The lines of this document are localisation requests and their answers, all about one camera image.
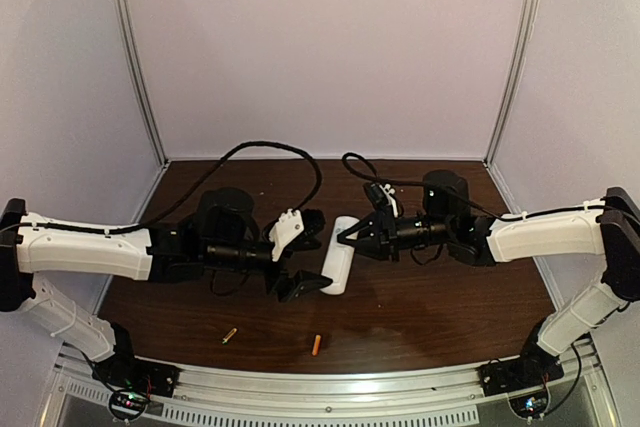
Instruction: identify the gold green battery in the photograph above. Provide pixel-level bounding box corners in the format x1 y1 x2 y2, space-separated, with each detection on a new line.
221 327 238 345

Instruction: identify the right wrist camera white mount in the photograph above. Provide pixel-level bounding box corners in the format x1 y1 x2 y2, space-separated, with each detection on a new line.
364 182 399 218

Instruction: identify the right circuit board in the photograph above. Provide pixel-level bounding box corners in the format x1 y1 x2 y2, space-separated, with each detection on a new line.
508 389 550 421

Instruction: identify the orange battery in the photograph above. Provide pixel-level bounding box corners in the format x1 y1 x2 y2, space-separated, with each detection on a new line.
311 334 322 356

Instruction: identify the left aluminium corner post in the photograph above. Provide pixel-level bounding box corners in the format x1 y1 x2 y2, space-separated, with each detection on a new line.
114 0 168 167

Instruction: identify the left circuit board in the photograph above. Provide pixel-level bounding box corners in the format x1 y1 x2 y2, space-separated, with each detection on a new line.
107 388 151 422

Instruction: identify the white remote control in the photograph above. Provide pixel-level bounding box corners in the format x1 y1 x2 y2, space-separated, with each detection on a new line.
321 216 358 296

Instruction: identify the left black cable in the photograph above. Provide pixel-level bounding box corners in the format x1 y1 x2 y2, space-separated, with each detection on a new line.
0 141 324 238

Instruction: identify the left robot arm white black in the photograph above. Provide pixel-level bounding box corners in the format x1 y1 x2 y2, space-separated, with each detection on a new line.
1 187 332 384

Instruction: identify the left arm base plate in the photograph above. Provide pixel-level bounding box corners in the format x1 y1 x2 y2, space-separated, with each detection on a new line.
92 354 181 398

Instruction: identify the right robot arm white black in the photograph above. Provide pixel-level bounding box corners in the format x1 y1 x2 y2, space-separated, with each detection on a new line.
323 170 639 390

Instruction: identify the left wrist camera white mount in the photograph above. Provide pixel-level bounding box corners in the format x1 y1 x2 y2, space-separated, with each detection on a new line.
268 209 305 262

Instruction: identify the front aluminium rail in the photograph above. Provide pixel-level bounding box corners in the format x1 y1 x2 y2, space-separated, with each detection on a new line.
36 340 621 426

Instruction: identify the aluminium corner post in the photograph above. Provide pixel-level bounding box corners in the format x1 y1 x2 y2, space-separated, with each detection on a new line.
114 0 168 167
484 0 540 168

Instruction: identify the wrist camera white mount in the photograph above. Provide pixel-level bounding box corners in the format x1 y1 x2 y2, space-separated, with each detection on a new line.
268 209 305 262
364 182 399 218

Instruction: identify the black cable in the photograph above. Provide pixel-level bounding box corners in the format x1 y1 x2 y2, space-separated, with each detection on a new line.
341 151 609 221
0 141 324 238

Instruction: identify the right black cable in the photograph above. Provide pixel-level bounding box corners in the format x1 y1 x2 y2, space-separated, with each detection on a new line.
341 151 609 221

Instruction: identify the circuit board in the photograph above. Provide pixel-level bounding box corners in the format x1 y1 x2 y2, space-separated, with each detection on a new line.
508 389 550 421
107 388 151 422

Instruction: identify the right aluminium corner post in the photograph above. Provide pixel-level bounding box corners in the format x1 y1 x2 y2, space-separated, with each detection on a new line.
484 0 540 168

